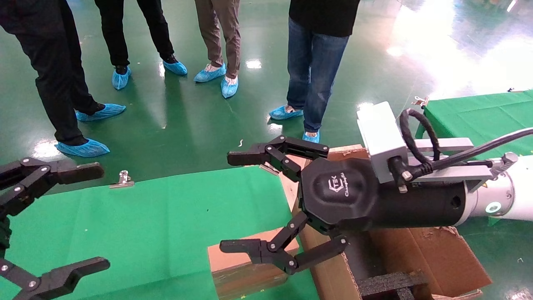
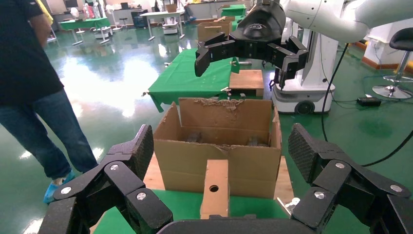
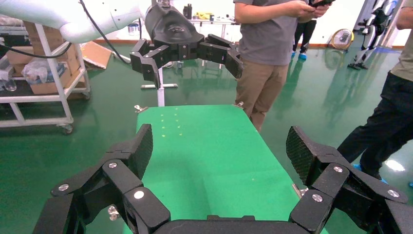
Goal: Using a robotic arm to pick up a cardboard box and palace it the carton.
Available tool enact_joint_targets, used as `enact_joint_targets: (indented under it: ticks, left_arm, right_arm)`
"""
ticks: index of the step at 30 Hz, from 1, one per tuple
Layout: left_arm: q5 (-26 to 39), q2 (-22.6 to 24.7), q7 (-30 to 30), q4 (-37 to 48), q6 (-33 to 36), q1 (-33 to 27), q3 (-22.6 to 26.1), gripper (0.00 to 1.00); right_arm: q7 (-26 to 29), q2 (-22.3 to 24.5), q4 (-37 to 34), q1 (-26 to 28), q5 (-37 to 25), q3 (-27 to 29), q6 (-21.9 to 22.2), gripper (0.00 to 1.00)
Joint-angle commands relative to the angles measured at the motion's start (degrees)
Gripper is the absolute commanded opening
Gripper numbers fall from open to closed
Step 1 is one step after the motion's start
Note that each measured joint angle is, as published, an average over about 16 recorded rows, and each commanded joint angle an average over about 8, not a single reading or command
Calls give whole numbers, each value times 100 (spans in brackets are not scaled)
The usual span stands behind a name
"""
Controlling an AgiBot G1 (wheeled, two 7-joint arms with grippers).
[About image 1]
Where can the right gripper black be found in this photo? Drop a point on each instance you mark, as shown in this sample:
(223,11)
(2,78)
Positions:
(345,196)

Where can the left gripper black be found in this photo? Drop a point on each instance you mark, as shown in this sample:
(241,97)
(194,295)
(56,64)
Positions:
(3,233)

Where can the small cardboard box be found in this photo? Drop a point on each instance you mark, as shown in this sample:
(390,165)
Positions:
(237,279)

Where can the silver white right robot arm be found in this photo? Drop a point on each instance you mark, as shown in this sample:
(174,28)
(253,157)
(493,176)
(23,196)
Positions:
(516,196)

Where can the large open cardboard carton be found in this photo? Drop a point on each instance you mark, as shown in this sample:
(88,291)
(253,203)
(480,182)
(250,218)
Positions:
(437,258)

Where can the silver binder clip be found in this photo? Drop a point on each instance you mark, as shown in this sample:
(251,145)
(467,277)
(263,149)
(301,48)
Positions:
(420,101)
(270,169)
(123,181)

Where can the large green table cloth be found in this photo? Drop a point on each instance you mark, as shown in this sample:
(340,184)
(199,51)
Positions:
(145,229)

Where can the black foam block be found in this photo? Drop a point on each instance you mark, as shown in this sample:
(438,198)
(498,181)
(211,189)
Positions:
(387,283)

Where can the person in blue jeans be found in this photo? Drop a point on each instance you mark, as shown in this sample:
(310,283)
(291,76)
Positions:
(316,62)

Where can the person in baggy black trousers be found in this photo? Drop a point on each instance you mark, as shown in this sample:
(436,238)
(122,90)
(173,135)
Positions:
(54,62)

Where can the person in brown trousers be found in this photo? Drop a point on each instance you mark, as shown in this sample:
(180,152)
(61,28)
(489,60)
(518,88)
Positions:
(225,33)

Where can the person in slim black trousers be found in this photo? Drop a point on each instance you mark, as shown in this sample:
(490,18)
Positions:
(112,33)

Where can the green cloth on side table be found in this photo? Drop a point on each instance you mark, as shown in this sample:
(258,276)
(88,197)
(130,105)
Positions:
(479,116)

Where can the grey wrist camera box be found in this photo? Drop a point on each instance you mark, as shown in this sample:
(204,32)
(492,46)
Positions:
(381,133)

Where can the silver camera mounting bracket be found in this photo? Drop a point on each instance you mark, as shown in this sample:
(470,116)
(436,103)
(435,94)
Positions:
(449,173)

